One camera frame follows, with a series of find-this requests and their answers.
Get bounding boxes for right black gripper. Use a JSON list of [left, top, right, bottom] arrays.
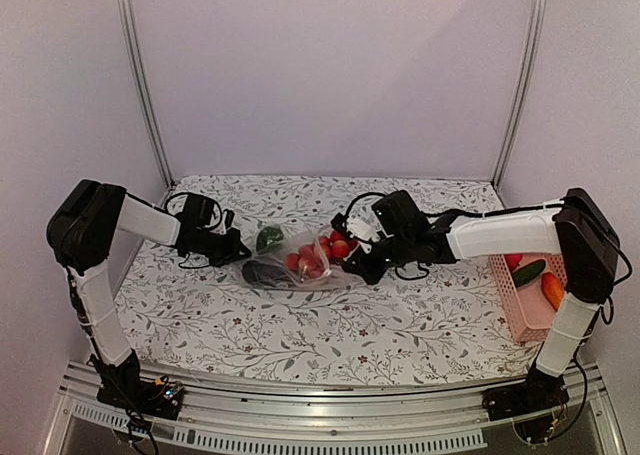
[[343, 231, 415, 285]]

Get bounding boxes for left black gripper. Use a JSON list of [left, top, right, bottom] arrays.
[[191, 227, 252, 267]]

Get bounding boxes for dark purple fake eggplant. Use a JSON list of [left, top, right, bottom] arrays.
[[241, 260, 295, 289]]

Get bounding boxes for green fake pepper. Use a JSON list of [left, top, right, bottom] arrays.
[[255, 225, 285, 253]]

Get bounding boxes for clear zip top bag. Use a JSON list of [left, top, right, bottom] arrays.
[[237, 225, 363, 292]]

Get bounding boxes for fake lychee bunch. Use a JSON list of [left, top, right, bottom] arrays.
[[283, 230, 358, 282]]

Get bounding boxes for green fake cucumber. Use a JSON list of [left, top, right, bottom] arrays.
[[512, 259, 546, 289]]

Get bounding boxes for red yellow fake mango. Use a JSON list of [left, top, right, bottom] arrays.
[[541, 272, 565, 311]]

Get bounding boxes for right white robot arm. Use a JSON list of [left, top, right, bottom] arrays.
[[331, 188, 629, 411]]

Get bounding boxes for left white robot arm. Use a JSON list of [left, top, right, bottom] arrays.
[[46, 180, 251, 409]]

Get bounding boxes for red fake pepper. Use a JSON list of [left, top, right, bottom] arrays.
[[504, 254, 523, 272]]

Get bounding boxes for floral patterned table cloth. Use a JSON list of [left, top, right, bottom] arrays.
[[115, 175, 539, 385]]

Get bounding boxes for pink perforated plastic basket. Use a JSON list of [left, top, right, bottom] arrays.
[[489, 254, 567, 343]]

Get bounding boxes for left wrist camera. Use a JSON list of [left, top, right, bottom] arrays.
[[219, 209, 235, 234]]

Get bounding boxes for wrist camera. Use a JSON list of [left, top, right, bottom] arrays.
[[219, 209, 235, 234], [331, 213, 376, 253]]

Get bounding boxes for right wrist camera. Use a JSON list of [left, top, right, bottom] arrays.
[[331, 213, 376, 253]]

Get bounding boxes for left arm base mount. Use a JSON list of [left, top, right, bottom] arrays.
[[97, 374, 185, 420]]

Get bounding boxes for front aluminium rail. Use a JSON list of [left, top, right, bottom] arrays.
[[43, 362, 631, 454]]

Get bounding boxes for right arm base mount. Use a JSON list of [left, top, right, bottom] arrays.
[[482, 370, 569, 445]]

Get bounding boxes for left aluminium frame post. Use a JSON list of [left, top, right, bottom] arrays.
[[116, 0, 175, 188]]

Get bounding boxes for aluminium frame post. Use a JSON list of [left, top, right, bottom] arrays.
[[116, 0, 175, 188], [491, 0, 547, 192]]

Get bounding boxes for right aluminium frame post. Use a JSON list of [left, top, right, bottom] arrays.
[[491, 0, 547, 192]]

